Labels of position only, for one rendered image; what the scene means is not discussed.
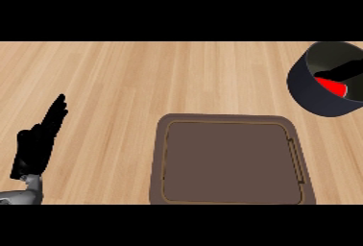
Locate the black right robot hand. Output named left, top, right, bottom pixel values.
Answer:
left=313, top=59, right=363, bottom=83

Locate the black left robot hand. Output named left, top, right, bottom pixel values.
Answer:
left=9, top=93, right=70, bottom=181

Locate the red can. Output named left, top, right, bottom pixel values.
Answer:
left=315, top=77, right=350, bottom=98

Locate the dark grey pot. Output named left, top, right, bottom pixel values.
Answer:
left=287, top=41, right=363, bottom=118

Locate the brown square tray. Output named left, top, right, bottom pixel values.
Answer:
left=148, top=112, right=318, bottom=206

